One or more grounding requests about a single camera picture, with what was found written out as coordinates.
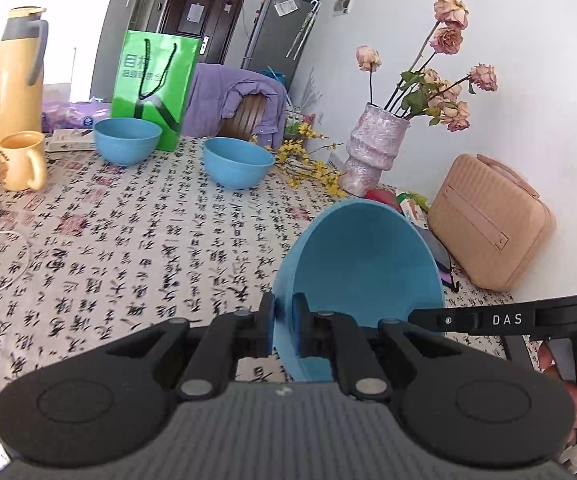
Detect pink hard case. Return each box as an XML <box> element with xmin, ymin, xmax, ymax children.
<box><xmin>427</xmin><ymin>153</ymin><xmax>557</xmax><ymax>292</ymax></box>

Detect purple jacket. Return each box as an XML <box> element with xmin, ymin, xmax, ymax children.
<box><xmin>182</xmin><ymin>63</ymin><xmax>289</xmax><ymax>148</ymax></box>

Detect green snack packet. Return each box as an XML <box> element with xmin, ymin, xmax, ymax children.
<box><xmin>395</xmin><ymin>191</ymin><xmax>431</xmax><ymax>228</ymax></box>

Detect pale textured vase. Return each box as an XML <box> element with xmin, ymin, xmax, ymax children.
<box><xmin>341</xmin><ymin>102</ymin><xmax>411</xmax><ymax>197</ymax></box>

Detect yellow thermos jug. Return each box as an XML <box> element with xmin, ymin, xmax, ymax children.
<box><xmin>0</xmin><ymin>6</ymin><xmax>49</xmax><ymax>165</ymax></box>

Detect person's right hand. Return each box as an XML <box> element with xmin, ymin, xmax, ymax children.
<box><xmin>538</xmin><ymin>342</ymin><xmax>577</xmax><ymax>445</ymax></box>

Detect dried pink roses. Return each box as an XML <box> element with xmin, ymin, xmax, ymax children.
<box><xmin>355</xmin><ymin>0</ymin><xmax>499</xmax><ymax>133</ymax></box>

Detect red packet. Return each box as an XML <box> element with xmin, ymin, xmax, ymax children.
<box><xmin>367</xmin><ymin>187</ymin><xmax>401</xmax><ymax>211</ymax></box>

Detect white cable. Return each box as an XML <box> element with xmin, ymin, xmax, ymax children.
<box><xmin>0</xmin><ymin>200</ymin><xmax>32</xmax><ymax>295</ymax></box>

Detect yellow flower branches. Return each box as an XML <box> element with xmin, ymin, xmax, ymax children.
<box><xmin>251</xmin><ymin>120</ymin><xmax>349</xmax><ymax>198</ymax></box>

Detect purple tissue pack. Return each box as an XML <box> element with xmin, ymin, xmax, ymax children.
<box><xmin>42</xmin><ymin>100</ymin><xmax>114</xmax><ymax>133</ymax></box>

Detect dark brown door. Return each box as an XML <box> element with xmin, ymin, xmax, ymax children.
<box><xmin>158</xmin><ymin>0</ymin><xmax>249</xmax><ymax>66</ymax></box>

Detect green paper bag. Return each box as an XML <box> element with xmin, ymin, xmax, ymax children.
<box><xmin>111</xmin><ymin>30</ymin><xmax>202</xmax><ymax>152</ymax></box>

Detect wooden chair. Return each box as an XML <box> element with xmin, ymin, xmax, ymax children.
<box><xmin>221</xmin><ymin>94</ymin><xmax>269</xmax><ymax>143</ymax></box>

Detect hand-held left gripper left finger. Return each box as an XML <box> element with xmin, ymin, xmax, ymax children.
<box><xmin>110</xmin><ymin>293</ymin><xmax>277</xmax><ymax>402</ymax></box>

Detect grey refrigerator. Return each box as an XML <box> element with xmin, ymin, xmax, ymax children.
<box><xmin>241</xmin><ymin>0</ymin><xmax>324</xmax><ymax>91</ymax></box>

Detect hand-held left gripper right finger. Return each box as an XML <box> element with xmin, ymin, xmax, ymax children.
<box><xmin>291</xmin><ymin>293</ymin><xmax>450</xmax><ymax>404</ymax></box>

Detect yellow mug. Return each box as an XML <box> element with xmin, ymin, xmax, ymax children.
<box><xmin>0</xmin><ymin>131</ymin><xmax>48</xmax><ymax>192</ymax></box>

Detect blue bowl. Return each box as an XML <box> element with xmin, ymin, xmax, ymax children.
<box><xmin>203</xmin><ymin>137</ymin><xmax>276</xmax><ymax>190</ymax></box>
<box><xmin>272</xmin><ymin>198</ymin><xmax>445</xmax><ymax>383</ymax></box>
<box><xmin>93</xmin><ymin>118</ymin><xmax>163</xmax><ymax>166</ymax></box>

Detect white folded umbrella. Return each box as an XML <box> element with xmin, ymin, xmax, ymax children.
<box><xmin>287</xmin><ymin>0</ymin><xmax>321</xmax><ymax>61</ymax></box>

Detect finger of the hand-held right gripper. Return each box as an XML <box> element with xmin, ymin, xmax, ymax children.
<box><xmin>407</xmin><ymin>308</ymin><xmax>473</xmax><ymax>335</ymax></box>

